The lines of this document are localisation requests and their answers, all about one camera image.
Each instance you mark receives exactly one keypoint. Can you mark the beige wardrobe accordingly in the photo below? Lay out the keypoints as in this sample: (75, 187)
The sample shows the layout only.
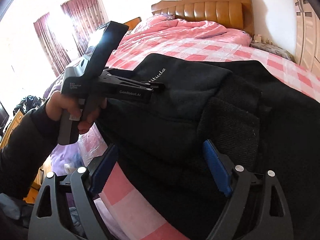
(307, 46)

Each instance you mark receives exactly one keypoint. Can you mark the pink quilt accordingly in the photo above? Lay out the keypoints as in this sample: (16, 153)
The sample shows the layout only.
(163, 27)

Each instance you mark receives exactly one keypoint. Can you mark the wooden nightstand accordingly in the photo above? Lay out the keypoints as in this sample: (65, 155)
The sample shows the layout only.
(133, 23)

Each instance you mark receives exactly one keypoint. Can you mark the brown leather wooden headboard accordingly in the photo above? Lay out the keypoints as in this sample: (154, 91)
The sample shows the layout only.
(236, 14)

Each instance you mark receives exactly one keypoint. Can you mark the patterned pillow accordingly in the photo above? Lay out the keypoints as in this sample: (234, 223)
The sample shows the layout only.
(273, 49)

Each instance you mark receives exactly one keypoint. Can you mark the black pants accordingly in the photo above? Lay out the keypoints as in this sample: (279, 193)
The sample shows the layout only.
(247, 113)

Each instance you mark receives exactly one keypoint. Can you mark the left forearm black sleeve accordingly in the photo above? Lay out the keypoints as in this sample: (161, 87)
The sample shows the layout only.
(29, 145)

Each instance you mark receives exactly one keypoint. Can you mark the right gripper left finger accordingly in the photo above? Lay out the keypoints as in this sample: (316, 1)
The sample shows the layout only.
(51, 218)

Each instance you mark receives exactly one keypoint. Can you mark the dark blue clothes pile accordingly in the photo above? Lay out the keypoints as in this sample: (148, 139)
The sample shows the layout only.
(28, 103)

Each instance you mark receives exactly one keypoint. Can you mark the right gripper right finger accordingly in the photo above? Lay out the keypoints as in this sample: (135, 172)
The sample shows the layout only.
(256, 207)

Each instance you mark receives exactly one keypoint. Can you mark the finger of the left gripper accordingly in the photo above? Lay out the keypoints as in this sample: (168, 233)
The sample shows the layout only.
(127, 78)

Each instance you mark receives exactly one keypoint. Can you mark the dark red curtain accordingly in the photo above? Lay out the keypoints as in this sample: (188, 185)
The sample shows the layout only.
(64, 33)

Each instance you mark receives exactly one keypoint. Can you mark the left hand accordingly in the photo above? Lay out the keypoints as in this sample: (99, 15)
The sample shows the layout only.
(57, 103)

